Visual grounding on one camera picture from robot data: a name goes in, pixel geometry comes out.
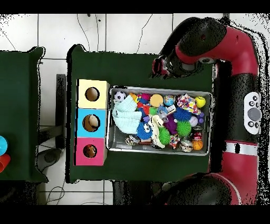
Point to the colourful patterned cloth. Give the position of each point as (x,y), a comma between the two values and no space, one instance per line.
(187,103)

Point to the blue cup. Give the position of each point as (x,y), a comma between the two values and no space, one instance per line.
(2,145)

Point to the black upright panel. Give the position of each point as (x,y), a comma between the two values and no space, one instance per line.
(61,95)

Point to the black and white soccer ball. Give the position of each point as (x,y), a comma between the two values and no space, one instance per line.
(119,96)

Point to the wooden box with three holes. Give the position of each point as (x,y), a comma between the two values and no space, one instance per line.
(82,131)

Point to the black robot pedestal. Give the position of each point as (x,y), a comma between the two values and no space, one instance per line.
(135,194)

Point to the globe print ball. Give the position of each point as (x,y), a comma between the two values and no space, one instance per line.
(168,100)

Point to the grey floor stand base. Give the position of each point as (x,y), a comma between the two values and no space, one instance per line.
(49,157)

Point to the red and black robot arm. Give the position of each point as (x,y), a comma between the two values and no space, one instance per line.
(236,48)

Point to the mint green knitted cloth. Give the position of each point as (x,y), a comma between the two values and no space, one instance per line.
(126,118)

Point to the blue spiky toy with eyes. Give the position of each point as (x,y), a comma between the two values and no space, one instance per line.
(144,131)

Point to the blue spiky ball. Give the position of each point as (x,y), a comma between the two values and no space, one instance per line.
(182,114)

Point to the yellow printed ball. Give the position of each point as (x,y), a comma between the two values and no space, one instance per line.
(200,101)

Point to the dark green table cloth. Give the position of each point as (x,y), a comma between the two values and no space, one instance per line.
(19,95)
(137,69)

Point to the green spiky ball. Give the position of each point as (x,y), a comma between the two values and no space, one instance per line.
(184,127)

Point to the red cup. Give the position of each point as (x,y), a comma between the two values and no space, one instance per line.
(4,162)

